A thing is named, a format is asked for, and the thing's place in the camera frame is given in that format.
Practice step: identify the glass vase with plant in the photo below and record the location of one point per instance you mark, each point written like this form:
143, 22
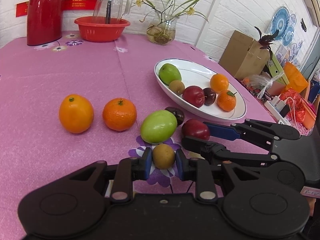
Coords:
166, 13

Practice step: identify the yellow orange fruit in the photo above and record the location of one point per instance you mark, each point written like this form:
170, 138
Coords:
76, 114

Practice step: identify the red apple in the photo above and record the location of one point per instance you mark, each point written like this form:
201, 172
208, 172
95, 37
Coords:
195, 128
194, 95

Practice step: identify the green apple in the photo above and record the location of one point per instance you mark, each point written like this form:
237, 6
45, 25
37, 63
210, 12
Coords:
168, 73
158, 127

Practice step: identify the large orange with leaf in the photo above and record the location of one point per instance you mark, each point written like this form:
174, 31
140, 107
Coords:
226, 100

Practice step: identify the pink floral tablecloth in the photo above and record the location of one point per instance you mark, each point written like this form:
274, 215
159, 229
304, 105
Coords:
35, 148

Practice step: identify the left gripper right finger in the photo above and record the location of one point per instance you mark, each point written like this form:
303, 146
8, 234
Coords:
198, 171

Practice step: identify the dark purple potted plant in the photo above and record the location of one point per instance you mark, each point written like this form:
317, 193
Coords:
267, 40

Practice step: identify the brown cardboard box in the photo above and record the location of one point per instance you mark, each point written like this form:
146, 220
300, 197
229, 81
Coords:
243, 56

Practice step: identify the green cardboard box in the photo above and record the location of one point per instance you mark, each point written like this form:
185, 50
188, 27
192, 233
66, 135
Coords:
276, 69

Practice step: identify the blue paper fan decoration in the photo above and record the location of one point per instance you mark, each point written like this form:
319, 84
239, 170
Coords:
285, 23

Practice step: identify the black chopsticks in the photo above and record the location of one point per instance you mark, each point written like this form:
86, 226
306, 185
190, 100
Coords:
108, 11

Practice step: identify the clear plastic bag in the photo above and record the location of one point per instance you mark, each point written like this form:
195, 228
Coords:
261, 82

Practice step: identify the orange plastic basin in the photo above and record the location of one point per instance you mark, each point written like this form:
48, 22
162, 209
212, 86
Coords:
310, 116

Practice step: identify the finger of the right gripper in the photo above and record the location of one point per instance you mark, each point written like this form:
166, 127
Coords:
237, 131
213, 152

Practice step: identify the red plastic basket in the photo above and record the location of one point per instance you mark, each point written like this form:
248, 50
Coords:
99, 31

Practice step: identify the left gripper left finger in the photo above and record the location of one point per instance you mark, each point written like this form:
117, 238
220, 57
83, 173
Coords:
126, 172

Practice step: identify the white power strip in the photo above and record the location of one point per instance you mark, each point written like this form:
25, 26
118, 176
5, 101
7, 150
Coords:
279, 110

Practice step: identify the red plastic bag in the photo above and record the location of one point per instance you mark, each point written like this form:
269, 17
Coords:
294, 100

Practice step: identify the orange plastic bag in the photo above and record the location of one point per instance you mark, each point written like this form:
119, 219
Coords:
296, 80

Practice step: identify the small tangerine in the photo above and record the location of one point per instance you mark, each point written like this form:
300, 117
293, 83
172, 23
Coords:
119, 114

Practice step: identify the dark purple plum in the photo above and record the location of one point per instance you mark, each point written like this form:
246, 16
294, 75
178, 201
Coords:
209, 96

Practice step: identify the white oval plate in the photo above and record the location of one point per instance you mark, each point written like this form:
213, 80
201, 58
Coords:
194, 74

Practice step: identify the brown longan fruit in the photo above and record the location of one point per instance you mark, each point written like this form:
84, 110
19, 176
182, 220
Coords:
177, 87

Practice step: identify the red thermos jug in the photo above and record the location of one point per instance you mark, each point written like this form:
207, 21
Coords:
44, 22

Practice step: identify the smooth orange fruit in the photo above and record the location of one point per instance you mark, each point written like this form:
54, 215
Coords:
219, 83

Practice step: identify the clear glass pitcher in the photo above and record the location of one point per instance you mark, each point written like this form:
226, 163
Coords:
119, 9

